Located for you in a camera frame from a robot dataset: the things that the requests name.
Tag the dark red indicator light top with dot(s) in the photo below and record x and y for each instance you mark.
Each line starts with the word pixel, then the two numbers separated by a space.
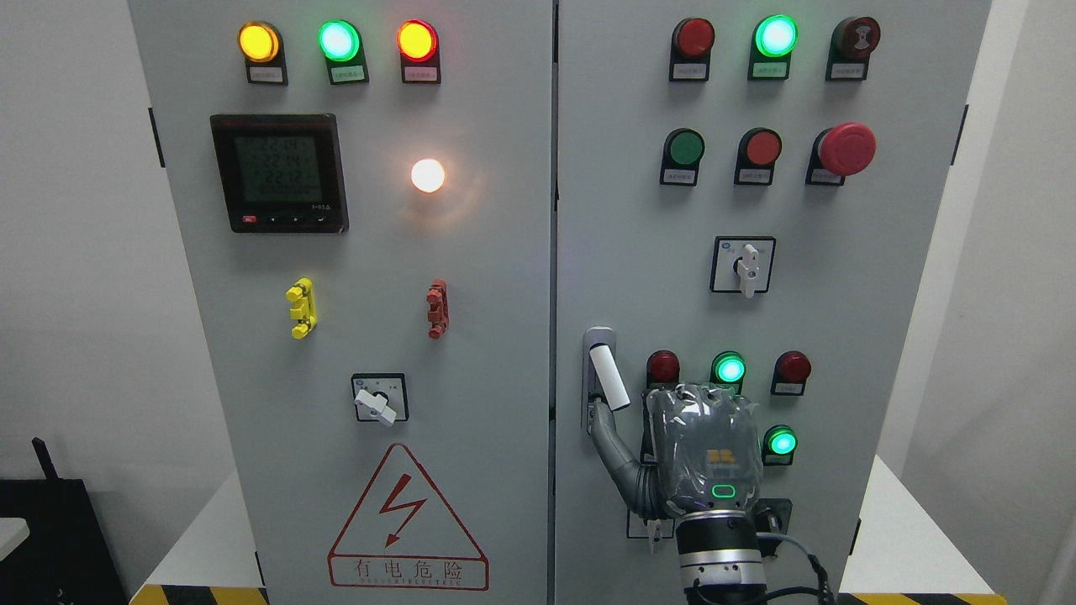
pixel 690 50

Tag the yellow terminal connector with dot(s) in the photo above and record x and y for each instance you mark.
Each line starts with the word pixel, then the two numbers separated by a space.
pixel 303 308

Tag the white lower rotary selector switch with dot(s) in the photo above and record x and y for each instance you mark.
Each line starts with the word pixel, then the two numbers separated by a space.
pixel 651 532

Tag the red electric hazard warning sticker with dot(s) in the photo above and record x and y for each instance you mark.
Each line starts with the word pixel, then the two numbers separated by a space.
pixel 402 533

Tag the dark red indicator light middle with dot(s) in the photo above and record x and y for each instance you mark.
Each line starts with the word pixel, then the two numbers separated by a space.
pixel 662 369

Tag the green push button upper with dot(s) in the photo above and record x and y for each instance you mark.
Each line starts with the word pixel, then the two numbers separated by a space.
pixel 682 152

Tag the left door selector switch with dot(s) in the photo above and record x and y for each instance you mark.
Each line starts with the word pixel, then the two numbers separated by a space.
pixel 381 398

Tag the green lit button lower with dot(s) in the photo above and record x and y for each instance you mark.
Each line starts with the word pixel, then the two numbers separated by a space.
pixel 778 446

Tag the red push button upper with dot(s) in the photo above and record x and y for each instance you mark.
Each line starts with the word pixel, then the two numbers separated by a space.
pixel 757 154

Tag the yellow indicator light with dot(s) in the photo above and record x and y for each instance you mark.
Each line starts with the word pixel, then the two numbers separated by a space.
pixel 262 46

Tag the dark red indicator light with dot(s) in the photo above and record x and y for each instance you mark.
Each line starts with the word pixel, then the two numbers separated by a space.
pixel 690 50
pixel 662 369

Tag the white glowing indicator light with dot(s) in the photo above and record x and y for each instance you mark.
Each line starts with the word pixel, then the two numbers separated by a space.
pixel 428 175

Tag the dark red indicator right middle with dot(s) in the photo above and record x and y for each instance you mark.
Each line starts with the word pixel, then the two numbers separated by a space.
pixel 790 374

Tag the grey cabinet door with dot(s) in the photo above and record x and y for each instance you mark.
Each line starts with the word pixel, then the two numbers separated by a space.
pixel 479 397
pixel 636 255

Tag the white rotary selector switch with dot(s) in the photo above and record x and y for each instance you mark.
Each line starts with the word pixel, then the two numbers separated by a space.
pixel 651 532
pixel 742 264

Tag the white upper rotary selector switch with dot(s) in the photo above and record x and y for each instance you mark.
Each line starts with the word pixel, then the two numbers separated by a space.
pixel 742 264

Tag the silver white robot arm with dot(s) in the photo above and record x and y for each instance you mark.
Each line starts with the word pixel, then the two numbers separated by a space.
pixel 720 562

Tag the black digital power meter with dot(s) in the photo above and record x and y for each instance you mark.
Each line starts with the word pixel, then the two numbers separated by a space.
pixel 281 173

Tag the black knob selector switch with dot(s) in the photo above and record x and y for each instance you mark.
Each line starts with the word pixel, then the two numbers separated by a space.
pixel 771 515

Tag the silver door handle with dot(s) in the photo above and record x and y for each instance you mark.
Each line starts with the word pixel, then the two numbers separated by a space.
pixel 601 379

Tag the red terminal connector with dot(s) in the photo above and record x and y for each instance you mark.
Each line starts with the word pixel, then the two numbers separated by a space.
pixel 438 312

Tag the grey right cabinet door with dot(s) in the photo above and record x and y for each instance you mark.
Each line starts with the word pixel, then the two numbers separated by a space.
pixel 636 255

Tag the grey left cabinet door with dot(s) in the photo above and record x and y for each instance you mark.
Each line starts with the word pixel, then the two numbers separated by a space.
pixel 479 397

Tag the red emergency stop button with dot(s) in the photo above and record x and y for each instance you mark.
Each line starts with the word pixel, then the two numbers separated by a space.
pixel 838 152

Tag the black box with antenna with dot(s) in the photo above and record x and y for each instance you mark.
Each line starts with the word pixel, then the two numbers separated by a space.
pixel 64 560

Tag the dark red buzzer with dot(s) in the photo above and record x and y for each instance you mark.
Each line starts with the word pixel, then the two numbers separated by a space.
pixel 853 41

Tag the bright green indicator light top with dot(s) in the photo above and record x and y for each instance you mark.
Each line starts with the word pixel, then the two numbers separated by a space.
pixel 773 42

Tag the green indicator light top left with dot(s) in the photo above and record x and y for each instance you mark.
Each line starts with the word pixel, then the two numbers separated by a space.
pixel 344 52

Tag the green lit indicator light middle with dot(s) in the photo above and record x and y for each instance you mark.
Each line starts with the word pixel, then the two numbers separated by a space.
pixel 728 370

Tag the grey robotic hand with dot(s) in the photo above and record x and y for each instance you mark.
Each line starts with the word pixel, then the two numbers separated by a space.
pixel 705 441

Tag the red-orange indicator light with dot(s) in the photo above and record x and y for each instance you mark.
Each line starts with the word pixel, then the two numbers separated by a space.
pixel 419 48

